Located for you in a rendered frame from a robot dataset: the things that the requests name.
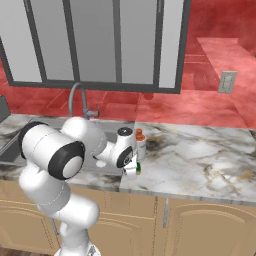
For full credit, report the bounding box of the grey wall socket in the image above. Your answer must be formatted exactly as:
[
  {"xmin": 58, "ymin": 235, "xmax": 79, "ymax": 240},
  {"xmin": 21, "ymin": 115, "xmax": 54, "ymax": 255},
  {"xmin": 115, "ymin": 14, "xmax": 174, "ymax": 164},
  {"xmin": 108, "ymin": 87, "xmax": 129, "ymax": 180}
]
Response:
[{"xmin": 217, "ymin": 70, "xmax": 238, "ymax": 95}]

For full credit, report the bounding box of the grey appliance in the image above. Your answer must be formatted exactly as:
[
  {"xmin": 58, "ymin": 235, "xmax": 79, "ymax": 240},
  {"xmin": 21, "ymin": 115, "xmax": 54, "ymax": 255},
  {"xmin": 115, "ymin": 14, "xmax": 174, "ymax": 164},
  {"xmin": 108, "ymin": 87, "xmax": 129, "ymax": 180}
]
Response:
[{"xmin": 0, "ymin": 95, "xmax": 10, "ymax": 123}]

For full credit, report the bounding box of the beige cupboard door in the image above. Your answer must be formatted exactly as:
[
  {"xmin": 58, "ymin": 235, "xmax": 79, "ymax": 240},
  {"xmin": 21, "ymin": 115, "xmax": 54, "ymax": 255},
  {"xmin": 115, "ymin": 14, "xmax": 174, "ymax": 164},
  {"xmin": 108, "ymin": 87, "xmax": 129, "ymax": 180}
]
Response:
[
  {"xmin": 87, "ymin": 196, "xmax": 158, "ymax": 256},
  {"xmin": 0, "ymin": 190, "xmax": 64, "ymax": 256},
  {"xmin": 165, "ymin": 199, "xmax": 256, "ymax": 256}
]

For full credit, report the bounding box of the grey cupboard handle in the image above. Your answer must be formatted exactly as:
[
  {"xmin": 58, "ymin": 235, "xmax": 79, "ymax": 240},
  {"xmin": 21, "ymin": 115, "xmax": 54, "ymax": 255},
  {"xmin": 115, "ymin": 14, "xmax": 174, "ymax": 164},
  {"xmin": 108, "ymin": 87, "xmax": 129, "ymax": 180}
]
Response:
[
  {"xmin": 51, "ymin": 218, "xmax": 60, "ymax": 237},
  {"xmin": 162, "ymin": 197, "xmax": 170, "ymax": 230}
]

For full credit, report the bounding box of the grey steel sink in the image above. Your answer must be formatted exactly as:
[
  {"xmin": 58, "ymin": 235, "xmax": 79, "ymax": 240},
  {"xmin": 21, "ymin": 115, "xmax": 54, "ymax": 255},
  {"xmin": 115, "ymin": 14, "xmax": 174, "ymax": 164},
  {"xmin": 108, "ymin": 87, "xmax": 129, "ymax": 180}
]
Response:
[{"xmin": 0, "ymin": 116, "xmax": 137, "ymax": 177}]

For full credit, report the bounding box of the dark framed window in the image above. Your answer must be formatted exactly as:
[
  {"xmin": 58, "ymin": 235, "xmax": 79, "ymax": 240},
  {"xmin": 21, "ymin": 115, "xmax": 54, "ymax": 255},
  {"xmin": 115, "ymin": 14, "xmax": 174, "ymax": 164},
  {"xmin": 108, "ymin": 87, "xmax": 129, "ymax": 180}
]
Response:
[{"xmin": 0, "ymin": 0, "xmax": 192, "ymax": 95}]

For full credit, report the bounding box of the grey curved tap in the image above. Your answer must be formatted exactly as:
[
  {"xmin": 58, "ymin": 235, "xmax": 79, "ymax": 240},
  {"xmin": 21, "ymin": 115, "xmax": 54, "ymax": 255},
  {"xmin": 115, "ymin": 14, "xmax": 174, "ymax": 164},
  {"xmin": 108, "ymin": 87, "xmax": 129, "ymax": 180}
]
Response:
[{"xmin": 67, "ymin": 82, "xmax": 101, "ymax": 120}]

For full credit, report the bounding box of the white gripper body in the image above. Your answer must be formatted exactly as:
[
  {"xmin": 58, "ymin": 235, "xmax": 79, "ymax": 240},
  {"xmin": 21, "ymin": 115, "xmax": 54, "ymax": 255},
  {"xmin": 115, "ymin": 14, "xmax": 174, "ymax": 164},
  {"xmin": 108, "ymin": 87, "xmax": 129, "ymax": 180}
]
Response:
[{"xmin": 122, "ymin": 162, "xmax": 139, "ymax": 181}]

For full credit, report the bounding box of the white soap dispenser orange top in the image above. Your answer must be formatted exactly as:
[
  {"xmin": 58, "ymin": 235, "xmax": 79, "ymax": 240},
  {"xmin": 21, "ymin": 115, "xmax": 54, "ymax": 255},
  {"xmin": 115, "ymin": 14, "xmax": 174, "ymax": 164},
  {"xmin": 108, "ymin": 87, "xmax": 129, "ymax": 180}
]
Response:
[{"xmin": 134, "ymin": 128, "xmax": 148, "ymax": 162}]

